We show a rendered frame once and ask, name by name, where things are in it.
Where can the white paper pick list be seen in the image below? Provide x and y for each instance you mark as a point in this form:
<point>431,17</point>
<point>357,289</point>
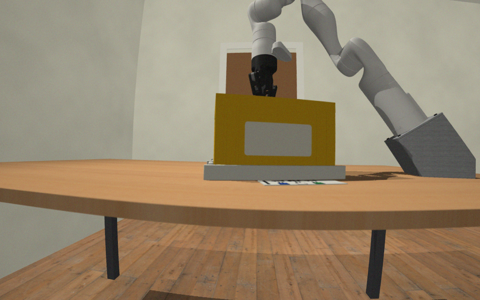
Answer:
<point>300,182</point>

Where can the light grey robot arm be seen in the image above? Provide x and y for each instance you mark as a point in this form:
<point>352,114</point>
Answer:
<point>398,109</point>

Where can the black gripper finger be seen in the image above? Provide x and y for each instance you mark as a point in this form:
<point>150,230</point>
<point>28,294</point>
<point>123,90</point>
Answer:
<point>256,85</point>
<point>273,89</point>

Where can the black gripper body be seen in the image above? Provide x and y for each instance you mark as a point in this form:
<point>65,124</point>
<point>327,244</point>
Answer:
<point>264,64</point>

